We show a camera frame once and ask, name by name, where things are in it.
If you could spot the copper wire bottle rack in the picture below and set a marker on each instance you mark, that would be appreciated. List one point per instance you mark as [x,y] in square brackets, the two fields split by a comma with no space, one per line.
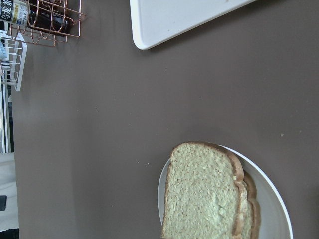
[35,37]

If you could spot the bread slice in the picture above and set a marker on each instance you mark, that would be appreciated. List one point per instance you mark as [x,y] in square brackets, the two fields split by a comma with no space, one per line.
[205,196]
[253,216]

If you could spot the tea bottle front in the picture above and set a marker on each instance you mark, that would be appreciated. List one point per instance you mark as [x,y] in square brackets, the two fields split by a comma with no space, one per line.
[46,17]

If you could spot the tea bottle right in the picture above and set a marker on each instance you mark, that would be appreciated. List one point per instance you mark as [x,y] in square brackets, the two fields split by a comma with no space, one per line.
[14,12]

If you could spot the white dish rack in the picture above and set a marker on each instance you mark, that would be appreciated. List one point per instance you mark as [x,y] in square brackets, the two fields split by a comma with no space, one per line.
[12,59]

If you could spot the bread slice on plate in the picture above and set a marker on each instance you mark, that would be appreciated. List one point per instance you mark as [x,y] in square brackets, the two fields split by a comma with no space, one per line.
[253,216]

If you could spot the white round plate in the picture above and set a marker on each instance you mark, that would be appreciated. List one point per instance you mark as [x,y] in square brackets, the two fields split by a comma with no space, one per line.
[275,221]

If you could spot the cream rabbit serving tray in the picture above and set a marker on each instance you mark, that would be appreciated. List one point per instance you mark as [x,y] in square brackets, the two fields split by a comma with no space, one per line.
[157,21]

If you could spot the tea bottle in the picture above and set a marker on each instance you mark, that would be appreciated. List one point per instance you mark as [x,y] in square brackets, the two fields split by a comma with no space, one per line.
[14,12]
[46,17]

